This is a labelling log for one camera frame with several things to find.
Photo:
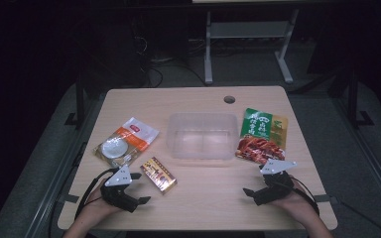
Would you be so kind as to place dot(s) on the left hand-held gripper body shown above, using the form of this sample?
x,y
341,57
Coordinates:
x,y
120,180

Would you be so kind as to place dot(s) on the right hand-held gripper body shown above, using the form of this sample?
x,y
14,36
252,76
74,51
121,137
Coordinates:
x,y
276,186

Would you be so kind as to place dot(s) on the small gold and red box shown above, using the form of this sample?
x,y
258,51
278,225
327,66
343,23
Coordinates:
x,y
158,174

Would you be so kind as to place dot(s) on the green and gold seasoning packet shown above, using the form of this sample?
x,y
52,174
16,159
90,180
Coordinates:
x,y
263,137

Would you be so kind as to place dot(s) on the clear plastic container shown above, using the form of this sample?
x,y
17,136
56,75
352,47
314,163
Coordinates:
x,y
202,135

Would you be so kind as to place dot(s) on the person's right hand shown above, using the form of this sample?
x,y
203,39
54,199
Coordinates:
x,y
299,205

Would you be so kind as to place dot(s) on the person's left hand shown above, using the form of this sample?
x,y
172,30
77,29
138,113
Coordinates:
x,y
96,203

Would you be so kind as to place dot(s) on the white and orange food packet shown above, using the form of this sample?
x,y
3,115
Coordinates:
x,y
125,142

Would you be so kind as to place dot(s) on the black metal stand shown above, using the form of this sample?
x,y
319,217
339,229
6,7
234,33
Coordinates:
x,y
79,102
354,99

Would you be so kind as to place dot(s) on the white metal stand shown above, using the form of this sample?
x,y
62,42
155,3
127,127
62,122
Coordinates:
x,y
246,29

